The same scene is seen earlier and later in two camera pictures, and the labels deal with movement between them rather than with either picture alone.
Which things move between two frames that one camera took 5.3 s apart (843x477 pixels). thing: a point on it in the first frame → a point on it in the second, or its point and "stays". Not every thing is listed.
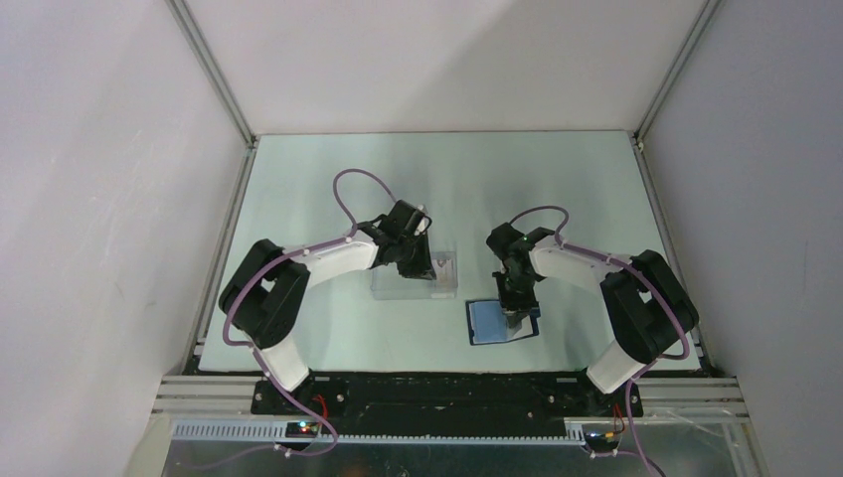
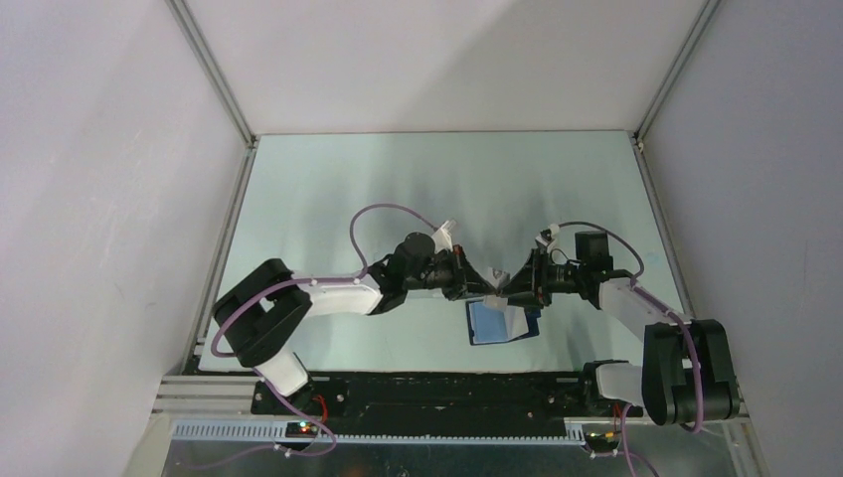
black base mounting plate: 370,401 stays
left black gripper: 422,268 → 464,280
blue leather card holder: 487,323 stays
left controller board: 301,429 stays
